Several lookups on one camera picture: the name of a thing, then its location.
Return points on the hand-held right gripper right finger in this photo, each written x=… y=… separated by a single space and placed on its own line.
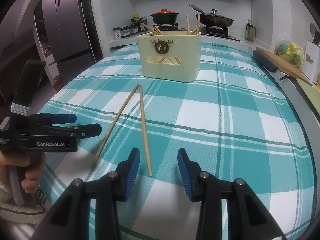
x=186 y=177

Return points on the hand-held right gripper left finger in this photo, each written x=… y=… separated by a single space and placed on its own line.
x=132 y=175

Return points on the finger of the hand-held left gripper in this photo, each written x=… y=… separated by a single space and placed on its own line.
x=65 y=118
x=87 y=130

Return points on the wooden chopstick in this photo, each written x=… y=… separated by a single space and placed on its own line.
x=144 y=130
x=197 y=23
x=158 y=30
x=150 y=28
x=119 y=118
x=193 y=32
x=187 y=25

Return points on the cream utensil holder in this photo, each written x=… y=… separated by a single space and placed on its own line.
x=170 y=65

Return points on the group of wooden chopsticks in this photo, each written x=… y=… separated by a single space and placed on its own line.
x=153 y=30

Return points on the person's left forearm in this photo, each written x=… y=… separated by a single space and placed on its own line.
x=15 y=213

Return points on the person's left hand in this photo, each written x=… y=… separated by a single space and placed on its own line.
x=32 y=180

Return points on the teal plaid tablecloth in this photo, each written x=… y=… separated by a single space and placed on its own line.
x=225 y=130

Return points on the white kitchen counter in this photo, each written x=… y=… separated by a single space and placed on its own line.
x=120 y=43

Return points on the grey refrigerator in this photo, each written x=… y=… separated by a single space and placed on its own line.
x=67 y=25

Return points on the white label spice jar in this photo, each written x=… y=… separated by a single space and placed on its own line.
x=117 y=33

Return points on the dark spice jar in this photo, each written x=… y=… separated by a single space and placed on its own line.
x=125 y=31
x=133 y=30

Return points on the yellow cap bottle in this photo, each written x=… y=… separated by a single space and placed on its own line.
x=136 y=18

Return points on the dark sauce bottle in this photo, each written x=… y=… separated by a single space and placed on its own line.
x=142 y=20

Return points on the gas stove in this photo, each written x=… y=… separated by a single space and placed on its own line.
x=170 y=27

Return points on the black pot with orange lid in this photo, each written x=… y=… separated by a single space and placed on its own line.
x=163 y=17

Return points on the dark rolled mat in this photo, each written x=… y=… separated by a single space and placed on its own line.
x=262 y=61

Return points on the wooden cutting board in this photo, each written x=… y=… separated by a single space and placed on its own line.
x=282 y=63

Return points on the glass jug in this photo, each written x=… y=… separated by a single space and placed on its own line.
x=250 y=32

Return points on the frying pan with lid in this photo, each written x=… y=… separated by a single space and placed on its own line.
x=216 y=20

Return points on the bag of colourful things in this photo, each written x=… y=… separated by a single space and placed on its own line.
x=291 y=51

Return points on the white box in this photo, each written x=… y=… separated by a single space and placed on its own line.
x=311 y=55

